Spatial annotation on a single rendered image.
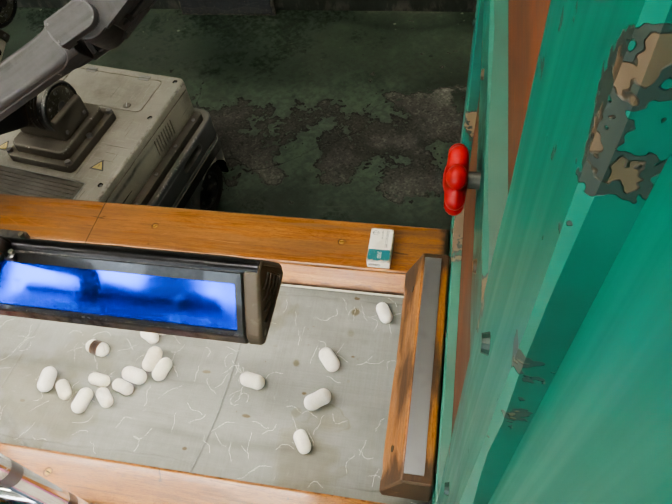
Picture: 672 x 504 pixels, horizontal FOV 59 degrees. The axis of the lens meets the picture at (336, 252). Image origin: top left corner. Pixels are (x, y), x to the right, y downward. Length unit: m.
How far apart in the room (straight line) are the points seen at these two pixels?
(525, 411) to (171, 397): 0.73
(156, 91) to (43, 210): 0.74
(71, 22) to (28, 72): 0.10
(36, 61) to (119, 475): 0.57
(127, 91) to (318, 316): 1.11
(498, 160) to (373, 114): 1.96
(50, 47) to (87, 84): 0.96
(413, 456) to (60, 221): 0.72
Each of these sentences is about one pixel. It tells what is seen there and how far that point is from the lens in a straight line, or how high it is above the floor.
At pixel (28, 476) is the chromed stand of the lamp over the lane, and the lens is 0.68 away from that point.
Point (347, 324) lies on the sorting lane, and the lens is 0.87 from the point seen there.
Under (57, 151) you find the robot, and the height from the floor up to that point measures 0.52.
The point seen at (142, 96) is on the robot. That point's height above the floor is 0.47.
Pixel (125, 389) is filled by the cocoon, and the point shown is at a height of 0.76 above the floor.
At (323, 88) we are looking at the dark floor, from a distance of 2.42.
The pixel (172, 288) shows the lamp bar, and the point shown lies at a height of 1.09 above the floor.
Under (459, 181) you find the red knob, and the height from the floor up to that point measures 1.25.
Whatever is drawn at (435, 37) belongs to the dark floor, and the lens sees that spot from 2.66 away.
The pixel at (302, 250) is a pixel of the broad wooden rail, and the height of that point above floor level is 0.76.
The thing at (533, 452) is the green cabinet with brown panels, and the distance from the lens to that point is 0.18.
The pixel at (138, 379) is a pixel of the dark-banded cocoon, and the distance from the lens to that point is 0.89.
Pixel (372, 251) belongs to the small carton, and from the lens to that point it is 0.89.
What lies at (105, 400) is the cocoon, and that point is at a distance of 0.89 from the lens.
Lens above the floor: 1.50
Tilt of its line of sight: 54 degrees down
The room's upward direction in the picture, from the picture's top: 8 degrees counter-clockwise
